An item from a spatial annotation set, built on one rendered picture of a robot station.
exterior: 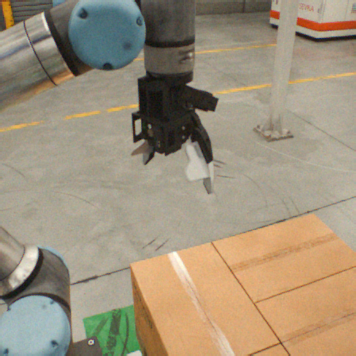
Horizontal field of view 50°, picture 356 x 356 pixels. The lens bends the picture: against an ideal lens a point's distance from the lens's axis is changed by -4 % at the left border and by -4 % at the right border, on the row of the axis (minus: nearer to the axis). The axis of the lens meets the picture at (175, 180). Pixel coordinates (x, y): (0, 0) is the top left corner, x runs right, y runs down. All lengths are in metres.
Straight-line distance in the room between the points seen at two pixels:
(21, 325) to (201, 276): 1.14
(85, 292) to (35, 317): 1.75
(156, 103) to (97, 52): 0.22
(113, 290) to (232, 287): 0.94
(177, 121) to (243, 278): 1.22
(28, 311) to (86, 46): 0.46
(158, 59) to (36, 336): 0.46
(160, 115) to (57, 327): 0.37
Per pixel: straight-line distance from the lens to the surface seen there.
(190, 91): 0.63
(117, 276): 2.50
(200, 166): 0.64
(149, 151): 0.72
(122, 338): 2.20
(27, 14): 9.68
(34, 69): 0.42
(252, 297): 1.67
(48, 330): 0.68
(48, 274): 0.77
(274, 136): 4.09
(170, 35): 0.56
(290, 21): 3.86
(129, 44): 0.40
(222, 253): 1.83
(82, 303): 2.39
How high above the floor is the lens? 1.79
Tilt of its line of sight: 33 degrees down
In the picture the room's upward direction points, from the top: straight up
